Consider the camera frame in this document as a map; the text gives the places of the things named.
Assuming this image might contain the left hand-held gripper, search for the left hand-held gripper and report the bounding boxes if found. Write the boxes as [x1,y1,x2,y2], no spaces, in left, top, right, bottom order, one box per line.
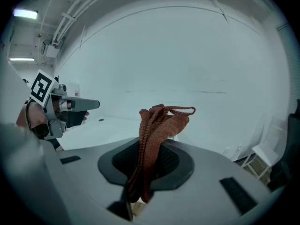
[29,68,100,141]

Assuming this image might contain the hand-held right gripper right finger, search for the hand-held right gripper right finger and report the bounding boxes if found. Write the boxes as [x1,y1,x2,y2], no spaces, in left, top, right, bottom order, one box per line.
[133,140,282,225]

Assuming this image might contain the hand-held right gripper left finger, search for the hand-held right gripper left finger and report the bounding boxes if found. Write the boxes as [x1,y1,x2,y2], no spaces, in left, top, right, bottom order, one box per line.
[39,136,140,210]

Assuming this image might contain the red object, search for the red object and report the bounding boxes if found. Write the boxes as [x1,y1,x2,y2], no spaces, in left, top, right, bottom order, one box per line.
[127,104,196,203]

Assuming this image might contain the person's left forearm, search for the person's left forearm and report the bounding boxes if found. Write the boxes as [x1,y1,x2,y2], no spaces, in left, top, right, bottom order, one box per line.
[16,101,49,130]

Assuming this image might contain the white ceiling junction box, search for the white ceiling junction box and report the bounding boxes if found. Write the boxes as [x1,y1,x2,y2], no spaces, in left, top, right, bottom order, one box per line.
[44,45,60,59]

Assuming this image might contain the white stool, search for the white stool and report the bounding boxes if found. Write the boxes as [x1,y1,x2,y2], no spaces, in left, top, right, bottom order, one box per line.
[241,116,288,180]

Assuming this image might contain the white ceiling pipe bundle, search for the white ceiling pipe bundle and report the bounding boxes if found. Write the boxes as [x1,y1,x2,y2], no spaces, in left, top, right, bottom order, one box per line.
[52,0,122,46]

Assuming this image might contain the white wall outlet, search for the white wall outlet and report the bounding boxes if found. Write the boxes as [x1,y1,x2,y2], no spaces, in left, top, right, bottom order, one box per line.
[222,145,242,159]

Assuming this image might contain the black wrist strap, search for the black wrist strap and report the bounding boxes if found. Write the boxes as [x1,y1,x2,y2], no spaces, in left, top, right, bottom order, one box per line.
[31,123,60,150]

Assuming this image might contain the thin black cable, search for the thin black cable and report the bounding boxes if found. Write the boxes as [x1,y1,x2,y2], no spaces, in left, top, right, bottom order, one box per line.
[24,99,33,131]

